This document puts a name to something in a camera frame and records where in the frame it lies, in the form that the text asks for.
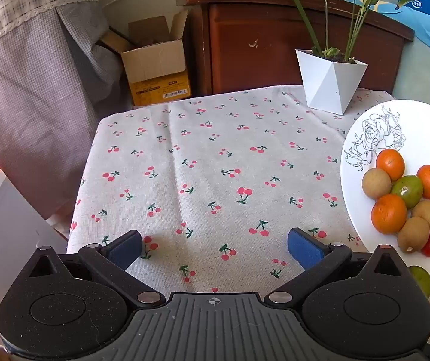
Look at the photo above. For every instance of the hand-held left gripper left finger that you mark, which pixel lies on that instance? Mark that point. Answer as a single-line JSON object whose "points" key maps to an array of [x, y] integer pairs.
{"points": [[124, 250]]}

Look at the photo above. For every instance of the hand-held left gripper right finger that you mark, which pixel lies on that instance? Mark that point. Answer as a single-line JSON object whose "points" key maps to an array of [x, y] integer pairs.
{"points": [[305, 250]]}

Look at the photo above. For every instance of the white plate with rose drawing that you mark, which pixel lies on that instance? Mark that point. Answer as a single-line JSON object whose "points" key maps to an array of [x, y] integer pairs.
{"points": [[406, 128]]}

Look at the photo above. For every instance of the brown round fruit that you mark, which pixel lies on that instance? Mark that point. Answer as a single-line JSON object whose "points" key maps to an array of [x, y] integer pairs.
{"points": [[376, 183], [413, 234], [425, 213]]}

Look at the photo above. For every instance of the white box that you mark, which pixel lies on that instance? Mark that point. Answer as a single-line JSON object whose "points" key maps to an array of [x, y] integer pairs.
{"points": [[8, 233]]}

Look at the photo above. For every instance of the green reddish fruit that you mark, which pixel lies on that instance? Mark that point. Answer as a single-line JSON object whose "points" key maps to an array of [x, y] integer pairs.
{"points": [[407, 191]]}

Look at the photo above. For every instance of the green lime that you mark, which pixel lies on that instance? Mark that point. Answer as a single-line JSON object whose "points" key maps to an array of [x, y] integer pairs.
{"points": [[422, 281]]}

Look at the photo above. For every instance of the cherry print tablecloth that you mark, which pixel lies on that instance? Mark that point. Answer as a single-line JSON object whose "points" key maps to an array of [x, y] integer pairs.
{"points": [[207, 158]]}

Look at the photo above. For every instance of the white faceted plant pot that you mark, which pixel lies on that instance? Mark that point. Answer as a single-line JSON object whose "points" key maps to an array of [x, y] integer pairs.
{"points": [[327, 82]]}

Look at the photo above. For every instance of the open cardboard box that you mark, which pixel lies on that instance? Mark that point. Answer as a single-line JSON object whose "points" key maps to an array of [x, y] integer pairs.
{"points": [[154, 67]]}

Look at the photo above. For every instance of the plaid fabric cover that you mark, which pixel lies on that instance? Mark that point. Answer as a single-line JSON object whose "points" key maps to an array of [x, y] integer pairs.
{"points": [[30, 82]]}

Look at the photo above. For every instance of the grey-green sofa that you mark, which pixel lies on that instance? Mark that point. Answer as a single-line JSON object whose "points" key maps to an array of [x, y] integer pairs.
{"points": [[425, 71]]}

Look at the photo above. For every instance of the brown wooden cabinet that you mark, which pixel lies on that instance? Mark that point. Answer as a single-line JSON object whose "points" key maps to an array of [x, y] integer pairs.
{"points": [[256, 26]]}

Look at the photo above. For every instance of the sofa with blue cover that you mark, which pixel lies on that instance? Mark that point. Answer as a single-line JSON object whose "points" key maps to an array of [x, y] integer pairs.
{"points": [[425, 30]]}

